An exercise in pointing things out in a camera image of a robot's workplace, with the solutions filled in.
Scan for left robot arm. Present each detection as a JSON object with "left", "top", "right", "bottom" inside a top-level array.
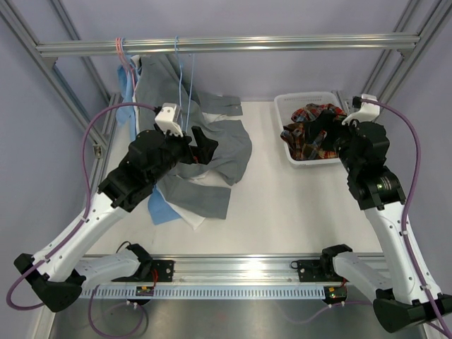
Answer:
[{"left": 14, "top": 126, "right": 218, "bottom": 312}]

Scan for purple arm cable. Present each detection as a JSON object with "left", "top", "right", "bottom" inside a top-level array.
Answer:
[
  {"left": 363, "top": 99, "right": 452, "bottom": 335},
  {"left": 6, "top": 102, "right": 160, "bottom": 311}
]

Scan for purple floor cable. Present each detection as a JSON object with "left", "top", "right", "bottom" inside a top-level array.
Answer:
[
  {"left": 275, "top": 299, "right": 375, "bottom": 324},
  {"left": 88, "top": 286, "right": 146, "bottom": 336}
]

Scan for aluminium frame posts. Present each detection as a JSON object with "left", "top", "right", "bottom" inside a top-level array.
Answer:
[
  {"left": 335, "top": 0, "right": 452, "bottom": 110},
  {"left": 0, "top": 0, "right": 121, "bottom": 160}
]

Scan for aluminium frame right posts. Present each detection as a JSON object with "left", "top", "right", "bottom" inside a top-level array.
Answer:
[{"left": 335, "top": 0, "right": 452, "bottom": 110}]

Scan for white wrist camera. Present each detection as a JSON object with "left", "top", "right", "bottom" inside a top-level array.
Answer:
[
  {"left": 155, "top": 103, "right": 183, "bottom": 137},
  {"left": 342, "top": 94, "right": 381, "bottom": 126}
]

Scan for light blue shirt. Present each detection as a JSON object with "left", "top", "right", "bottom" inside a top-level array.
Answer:
[{"left": 116, "top": 60, "right": 182, "bottom": 225}]

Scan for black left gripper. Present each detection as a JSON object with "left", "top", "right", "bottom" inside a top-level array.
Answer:
[{"left": 148, "top": 126, "right": 218, "bottom": 186}]

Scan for pink hanger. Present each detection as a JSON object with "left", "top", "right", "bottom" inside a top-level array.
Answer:
[
  {"left": 115, "top": 37, "right": 129, "bottom": 72},
  {"left": 119, "top": 37, "right": 137, "bottom": 92}
]

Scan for grey shirt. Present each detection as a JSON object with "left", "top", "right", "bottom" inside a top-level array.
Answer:
[{"left": 136, "top": 54, "right": 252, "bottom": 220}]

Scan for purple floor cable right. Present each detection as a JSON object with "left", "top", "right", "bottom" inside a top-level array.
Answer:
[{"left": 275, "top": 299, "right": 375, "bottom": 324}]

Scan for purple floor cable left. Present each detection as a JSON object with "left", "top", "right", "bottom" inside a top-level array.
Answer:
[{"left": 88, "top": 286, "right": 146, "bottom": 336}]

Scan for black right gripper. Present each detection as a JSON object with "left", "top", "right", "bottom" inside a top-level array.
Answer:
[{"left": 304, "top": 110, "right": 360, "bottom": 176}]

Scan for white plastic basket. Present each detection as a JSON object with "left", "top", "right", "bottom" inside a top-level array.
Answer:
[{"left": 274, "top": 90, "right": 350, "bottom": 169}]

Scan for white slotted cable duct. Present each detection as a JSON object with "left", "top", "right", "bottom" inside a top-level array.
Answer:
[{"left": 81, "top": 285, "right": 326, "bottom": 300}]

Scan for aluminium hanging rail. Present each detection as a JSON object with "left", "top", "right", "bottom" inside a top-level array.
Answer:
[{"left": 36, "top": 32, "right": 420, "bottom": 57}]

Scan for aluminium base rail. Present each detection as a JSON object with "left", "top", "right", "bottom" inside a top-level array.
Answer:
[{"left": 76, "top": 254, "right": 389, "bottom": 284}]

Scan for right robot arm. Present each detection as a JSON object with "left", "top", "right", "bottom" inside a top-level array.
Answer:
[{"left": 305, "top": 109, "right": 451, "bottom": 333}]

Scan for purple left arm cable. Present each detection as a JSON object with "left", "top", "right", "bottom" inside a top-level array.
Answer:
[{"left": 6, "top": 102, "right": 160, "bottom": 311}]

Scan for aluminium frame left posts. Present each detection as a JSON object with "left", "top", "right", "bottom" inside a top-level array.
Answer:
[{"left": 0, "top": 0, "right": 121, "bottom": 160}]

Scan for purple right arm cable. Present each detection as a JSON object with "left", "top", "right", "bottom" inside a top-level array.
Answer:
[{"left": 363, "top": 99, "right": 452, "bottom": 335}]

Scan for light blue hanger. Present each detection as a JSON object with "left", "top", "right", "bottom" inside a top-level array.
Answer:
[{"left": 174, "top": 35, "right": 195, "bottom": 130}]

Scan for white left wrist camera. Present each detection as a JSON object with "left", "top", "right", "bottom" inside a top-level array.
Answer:
[{"left": 155, "top": 103, "right": 183, "bottom": 137}]

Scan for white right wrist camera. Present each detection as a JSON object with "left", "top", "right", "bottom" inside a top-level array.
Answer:
[{"left": 342, "top": 94, "right": 381, "bottom": 126}]

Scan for plaid shirt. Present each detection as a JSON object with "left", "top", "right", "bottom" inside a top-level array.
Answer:
[{"left": 280, "top": 103, "right": 347, "bottom": 161}]

